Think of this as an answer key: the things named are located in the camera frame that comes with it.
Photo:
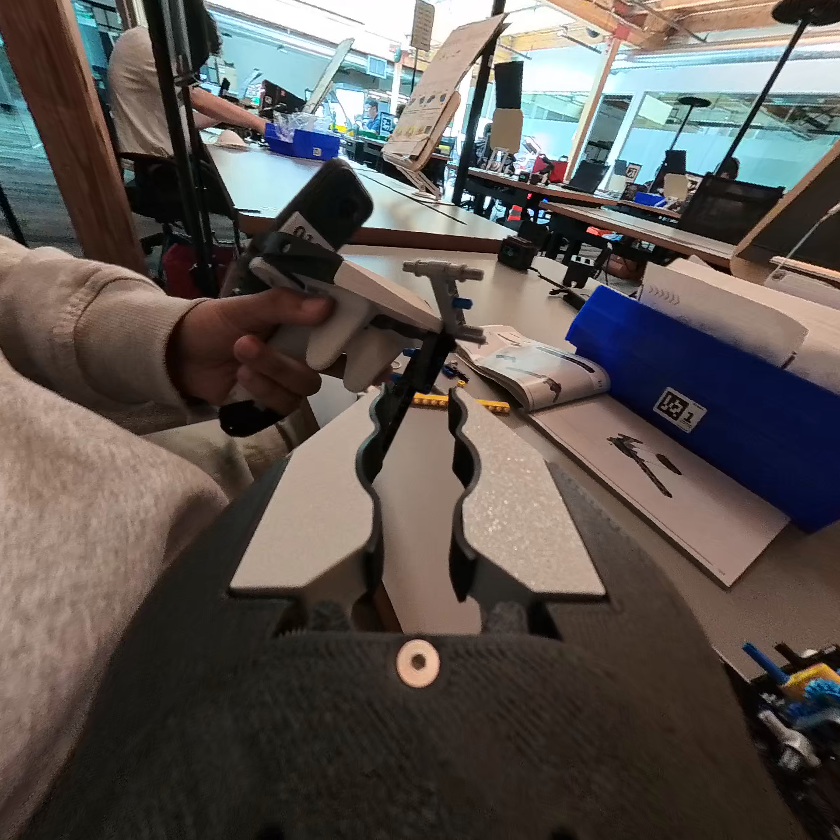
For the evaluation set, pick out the wooden board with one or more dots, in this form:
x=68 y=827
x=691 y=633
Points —
x=797 y=210

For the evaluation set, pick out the white paper bag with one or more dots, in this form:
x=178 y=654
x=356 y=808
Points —
x=722 y=308

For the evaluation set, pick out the wooden door frame post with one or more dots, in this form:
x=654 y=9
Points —
x=65 y=131

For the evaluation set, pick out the clear plastic bags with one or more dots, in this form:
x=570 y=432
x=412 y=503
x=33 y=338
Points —
x=298 y=122

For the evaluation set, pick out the small blue plastic bin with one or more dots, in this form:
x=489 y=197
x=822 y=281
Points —
x=305 y=144

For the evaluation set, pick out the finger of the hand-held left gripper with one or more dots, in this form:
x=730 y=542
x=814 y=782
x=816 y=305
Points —
x=367 y=361
x=387 y=295

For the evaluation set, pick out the open lego instruction booklet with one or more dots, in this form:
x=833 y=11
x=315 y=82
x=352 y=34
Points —
x=544 y=374

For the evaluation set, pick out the wooden book stand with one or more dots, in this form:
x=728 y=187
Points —
x=426 y=141

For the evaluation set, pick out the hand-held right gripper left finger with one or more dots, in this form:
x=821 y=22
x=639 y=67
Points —
x=302 y=505

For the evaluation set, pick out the blue lego pin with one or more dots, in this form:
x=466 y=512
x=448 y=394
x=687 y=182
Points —
x=450 y=369

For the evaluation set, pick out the small black cube camera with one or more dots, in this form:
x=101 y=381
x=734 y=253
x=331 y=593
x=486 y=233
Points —
x=518 y=254

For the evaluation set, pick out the black mesh chair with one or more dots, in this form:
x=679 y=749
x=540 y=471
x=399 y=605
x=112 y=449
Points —
x=728 y=210

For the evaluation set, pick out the wooden office desk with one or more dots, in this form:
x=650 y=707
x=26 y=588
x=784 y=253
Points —
x=630 y=226

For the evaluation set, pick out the black tripod pole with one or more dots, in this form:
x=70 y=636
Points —
x=174 y=118

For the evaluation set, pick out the short black floor lamp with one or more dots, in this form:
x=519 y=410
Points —
x=686 y=121

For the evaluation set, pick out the red bag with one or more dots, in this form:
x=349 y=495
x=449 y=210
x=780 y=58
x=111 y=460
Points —
x=190 y=272

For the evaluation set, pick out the long white office table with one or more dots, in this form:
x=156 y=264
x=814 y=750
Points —
x=315 y=190

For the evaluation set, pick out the person's grey sweatshirt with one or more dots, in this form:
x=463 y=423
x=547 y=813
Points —
x=72 y=558

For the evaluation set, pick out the black steel column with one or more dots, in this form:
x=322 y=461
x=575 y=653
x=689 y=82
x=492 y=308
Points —
x=479 y=98

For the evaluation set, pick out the black and grey lego assembly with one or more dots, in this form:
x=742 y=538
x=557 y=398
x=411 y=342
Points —
x=426 y=367

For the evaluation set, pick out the flat lego instruction sheet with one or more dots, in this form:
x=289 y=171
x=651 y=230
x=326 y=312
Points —
x=663 y=505

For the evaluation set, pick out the person's left hand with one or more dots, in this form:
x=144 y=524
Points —
x=216 y=348

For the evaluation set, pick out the black office chair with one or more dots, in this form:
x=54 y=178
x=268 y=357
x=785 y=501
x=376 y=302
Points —
x=164 y=190

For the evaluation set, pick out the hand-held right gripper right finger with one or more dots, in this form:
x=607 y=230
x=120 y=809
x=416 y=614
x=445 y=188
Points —
x=525 y=518

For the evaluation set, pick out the large instruction booklet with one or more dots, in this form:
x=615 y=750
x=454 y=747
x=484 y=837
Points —
x=453 y=59

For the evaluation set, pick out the tall black floor lamp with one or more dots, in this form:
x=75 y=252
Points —
x=774 y=79

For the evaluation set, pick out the person's left forearm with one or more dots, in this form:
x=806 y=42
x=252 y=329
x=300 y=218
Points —
x=85 y=321

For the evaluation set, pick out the pile of lego pieces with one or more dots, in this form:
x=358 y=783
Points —
x=797 y=709

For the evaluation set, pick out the large blue plastic bin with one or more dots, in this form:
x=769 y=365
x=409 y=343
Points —
x=722 y=367

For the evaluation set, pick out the long yellow lego beam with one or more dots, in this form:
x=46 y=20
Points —
x=430 y=401

